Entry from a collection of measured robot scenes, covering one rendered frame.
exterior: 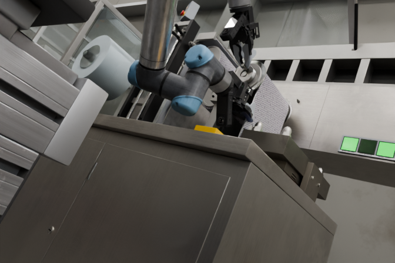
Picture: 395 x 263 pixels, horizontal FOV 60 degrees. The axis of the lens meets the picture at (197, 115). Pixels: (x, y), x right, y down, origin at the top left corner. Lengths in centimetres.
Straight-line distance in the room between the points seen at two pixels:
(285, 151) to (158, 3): 53
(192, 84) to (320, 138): 66
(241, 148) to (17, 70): 51
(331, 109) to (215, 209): 84
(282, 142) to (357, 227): 187
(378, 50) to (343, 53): 14
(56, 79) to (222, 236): 49
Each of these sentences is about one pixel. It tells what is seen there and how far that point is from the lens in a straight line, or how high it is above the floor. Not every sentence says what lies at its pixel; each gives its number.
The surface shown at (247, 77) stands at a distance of 123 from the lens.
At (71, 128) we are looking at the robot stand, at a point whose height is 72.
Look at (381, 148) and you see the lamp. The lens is 133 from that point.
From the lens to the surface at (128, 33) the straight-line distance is 210.
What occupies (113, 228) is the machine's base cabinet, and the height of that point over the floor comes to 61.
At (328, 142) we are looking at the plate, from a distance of 139.
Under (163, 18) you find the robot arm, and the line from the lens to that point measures 87.
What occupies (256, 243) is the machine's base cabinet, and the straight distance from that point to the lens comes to 85.
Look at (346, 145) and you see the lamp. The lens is 136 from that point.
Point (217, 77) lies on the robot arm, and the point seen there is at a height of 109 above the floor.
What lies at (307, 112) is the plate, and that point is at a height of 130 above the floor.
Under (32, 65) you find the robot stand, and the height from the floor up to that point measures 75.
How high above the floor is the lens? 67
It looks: 18 degrees up
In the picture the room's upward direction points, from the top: 25 degrees clockwise
